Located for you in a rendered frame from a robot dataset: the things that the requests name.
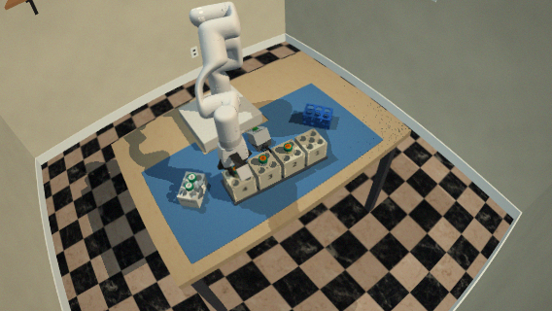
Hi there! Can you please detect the blue flat mat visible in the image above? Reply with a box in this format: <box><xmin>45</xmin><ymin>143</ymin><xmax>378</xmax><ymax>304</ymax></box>
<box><xmin>142</xmin><ymin>83</ymin><xmax>383</xmax><ymax>264</ymax></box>

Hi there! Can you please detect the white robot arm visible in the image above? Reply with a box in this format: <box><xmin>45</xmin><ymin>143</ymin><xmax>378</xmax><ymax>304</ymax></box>
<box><xmin>189</xmin><ymin>2</ymin><xmax>253</xmax><ymax>181</ymax></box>

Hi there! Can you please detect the beige bucket adapter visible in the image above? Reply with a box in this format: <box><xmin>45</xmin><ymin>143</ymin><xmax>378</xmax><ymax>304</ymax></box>
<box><xmin>247</xmin><ymin>150</ymin><xmax>282</xmax><ymax>190</ymax></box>
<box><xmin>271</xmin><ymin>139</ymin><xmax>305</xmax><ymax>178</ymax></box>
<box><xmin>294</xmin><ymin>128</ymin><xmax>328</xmax><ymax>166</ymax></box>
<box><xmin>222</xmin><ymin>170</ymin><xmax>258</xmax><ymax>202</ymax></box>

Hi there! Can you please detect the blue tube rack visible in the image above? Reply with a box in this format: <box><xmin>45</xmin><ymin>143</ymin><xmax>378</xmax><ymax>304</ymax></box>
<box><xmin>302</xmin><ymin>103</ymin><xmax>333</xmax><ymax>130</ymax></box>

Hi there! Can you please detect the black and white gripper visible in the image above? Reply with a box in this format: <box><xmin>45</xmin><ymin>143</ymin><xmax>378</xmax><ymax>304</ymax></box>
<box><xmin>217</xmin><ymin>136</ymin><xmax>252</xmax><ymax>178</ymax></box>

